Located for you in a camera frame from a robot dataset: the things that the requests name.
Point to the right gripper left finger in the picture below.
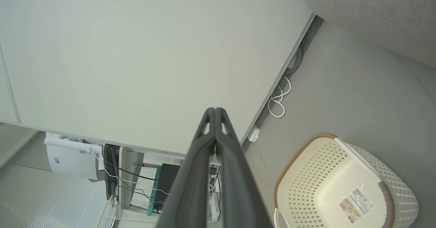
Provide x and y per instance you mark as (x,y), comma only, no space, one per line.
(190,187)

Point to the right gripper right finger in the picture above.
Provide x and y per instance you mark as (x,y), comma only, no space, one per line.
(238,187)

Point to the grey fabric sofa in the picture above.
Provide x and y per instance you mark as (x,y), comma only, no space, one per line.
(374,10)

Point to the black computer box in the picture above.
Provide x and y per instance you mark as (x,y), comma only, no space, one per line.
(167,180)

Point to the white power strip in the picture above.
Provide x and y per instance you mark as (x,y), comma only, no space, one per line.
(214,207)

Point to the teal bar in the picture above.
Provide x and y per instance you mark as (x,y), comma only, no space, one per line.
(153,194)

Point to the white power adapter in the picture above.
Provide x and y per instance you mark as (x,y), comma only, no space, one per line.
(254,133)

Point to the cream plastic laundry basket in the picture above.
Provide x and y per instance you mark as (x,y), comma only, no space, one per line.
(306,187)

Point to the paper label sticker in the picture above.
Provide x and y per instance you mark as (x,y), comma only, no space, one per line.
(356,206)

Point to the large white partition panel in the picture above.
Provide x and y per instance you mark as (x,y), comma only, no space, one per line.
(136,50)

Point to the white desk frame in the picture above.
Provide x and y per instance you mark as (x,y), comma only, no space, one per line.
(131,173)

